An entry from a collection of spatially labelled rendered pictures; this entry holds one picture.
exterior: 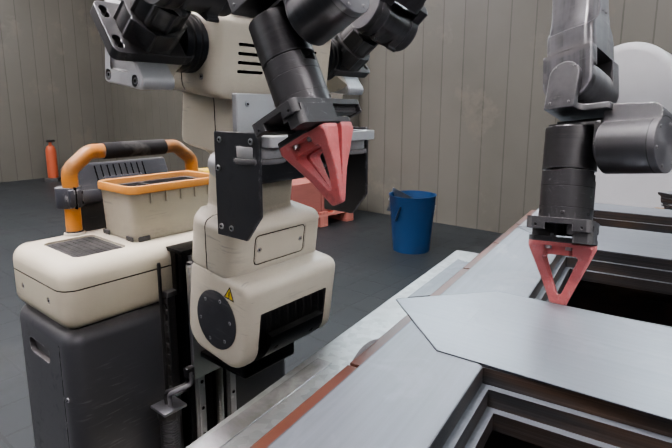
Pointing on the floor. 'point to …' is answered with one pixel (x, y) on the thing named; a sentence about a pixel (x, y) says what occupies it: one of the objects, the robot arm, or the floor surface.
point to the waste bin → (411, 220)
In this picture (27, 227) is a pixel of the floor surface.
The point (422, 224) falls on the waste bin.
